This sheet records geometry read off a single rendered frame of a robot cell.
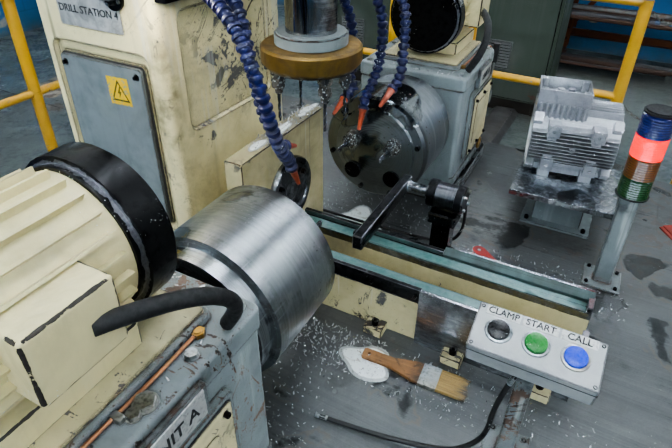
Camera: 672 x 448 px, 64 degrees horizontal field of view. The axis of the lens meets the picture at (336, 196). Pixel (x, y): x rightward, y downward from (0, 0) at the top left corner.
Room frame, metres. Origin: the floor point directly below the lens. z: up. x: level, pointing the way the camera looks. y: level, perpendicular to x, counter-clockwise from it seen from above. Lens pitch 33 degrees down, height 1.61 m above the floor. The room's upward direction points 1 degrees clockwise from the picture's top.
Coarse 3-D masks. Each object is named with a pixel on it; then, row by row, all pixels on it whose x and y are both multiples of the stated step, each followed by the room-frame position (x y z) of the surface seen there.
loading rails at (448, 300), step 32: (352, 224) 0.96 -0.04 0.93; (352, 256) 0.93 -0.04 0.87; (384, 256) 0.89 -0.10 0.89; (416, 256) 0.86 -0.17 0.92; (448, 256) 0.86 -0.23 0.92; (480, 256) 0.85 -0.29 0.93; (352, 288) 0.81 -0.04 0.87; (384, 288) 0.78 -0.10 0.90; (416, 288) 0.76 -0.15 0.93; (448, 288) 0.82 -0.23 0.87; (480, 288) 0.80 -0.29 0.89; (512, 288) 0.77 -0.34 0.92; (544, 288) 0.77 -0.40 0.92; (576, 288) 0.76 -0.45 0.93; (384, 320) 0.78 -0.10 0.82; (416, 320) 0.74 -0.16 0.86; (448, 320) 0.71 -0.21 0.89; (544, 320) 0.74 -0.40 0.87; (576, 320) 0.71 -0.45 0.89; (448, 352) 0.70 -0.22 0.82
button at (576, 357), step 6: (570, 348) 0.48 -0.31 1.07; (576, 348) 0.48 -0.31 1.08; (582, 348) 0.48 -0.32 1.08; (564, 354) 0.48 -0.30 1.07; (570, 354) 0.48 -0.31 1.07; (576, 354) 0.48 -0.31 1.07; (582, 354) 0.47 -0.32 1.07; (570, 360) 0.47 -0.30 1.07; (576, 360) 0.47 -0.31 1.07; (582, 360) 0.47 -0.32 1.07; (588, 360) 0.47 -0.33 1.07; (570, 366) 0.47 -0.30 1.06; (576, 366) 0.46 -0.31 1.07; (582, 366) 0.46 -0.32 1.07
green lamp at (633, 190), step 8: (624, 176) 0.93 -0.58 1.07; (624, 184) 0.93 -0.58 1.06; (632, 184) 0.91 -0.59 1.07; (640, 184) 0.91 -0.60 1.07; (648, 184) 0.91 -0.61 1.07; (624, 192) 0.92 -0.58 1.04; (632, 192) 0.91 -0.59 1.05; (640, 192) 0.91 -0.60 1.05; (648, 192) 0.91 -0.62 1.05; (640, 200) 0.91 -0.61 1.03
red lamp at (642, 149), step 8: (640, 136) 0.93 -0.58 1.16; (632, 144) 0.94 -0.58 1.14; (640, 144) 0.92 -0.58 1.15; (648, 144) 0.91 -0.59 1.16; (656, 144) 0.91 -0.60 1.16; (664, 144) 0.91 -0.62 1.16; (632, 152) 0.93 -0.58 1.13; (640, 152) 0.92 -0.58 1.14; (648, 152) 0.91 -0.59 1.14; (656, 152) 0.91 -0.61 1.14; (664, 152) 0.91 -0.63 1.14; (640, 160) 0.91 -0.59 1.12; (648, 160) 0.91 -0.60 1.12; (656, 160) 0.91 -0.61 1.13
